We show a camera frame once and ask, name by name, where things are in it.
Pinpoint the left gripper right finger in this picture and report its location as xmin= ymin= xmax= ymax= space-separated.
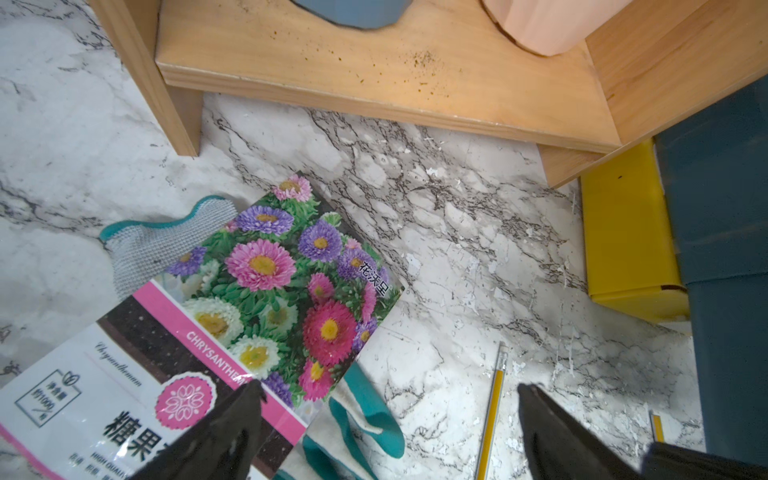
xmin=517 ymin=384 xmax=640 ymax=480

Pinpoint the peach pot green plant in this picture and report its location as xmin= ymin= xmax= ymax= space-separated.
xmin=482 ymin=0 xmax=631 ymax=57

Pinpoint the wooden shelf stand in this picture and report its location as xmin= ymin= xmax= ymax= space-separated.
xmin=92 ymin=1 xmax=767 ymax=187

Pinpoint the blue pot white-flowered plant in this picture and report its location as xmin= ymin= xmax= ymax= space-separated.
xmin=293 ymin=0 xmax=412 ymax=30

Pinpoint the teal drawer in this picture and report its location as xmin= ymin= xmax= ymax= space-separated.
xmin=655 ymin=78 xmax=767 ymax=466

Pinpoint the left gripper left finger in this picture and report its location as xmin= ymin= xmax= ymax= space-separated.
xmin=132 ymin=380 xmax=267 ymax=479

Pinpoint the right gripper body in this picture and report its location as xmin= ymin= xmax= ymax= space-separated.
xmin=641 ymin=442 xmax=767 ymax=480

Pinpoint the yellow bottom drawer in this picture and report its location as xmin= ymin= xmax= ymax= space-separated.
xmin=580 ymin=140 xmax=690 ymax=328

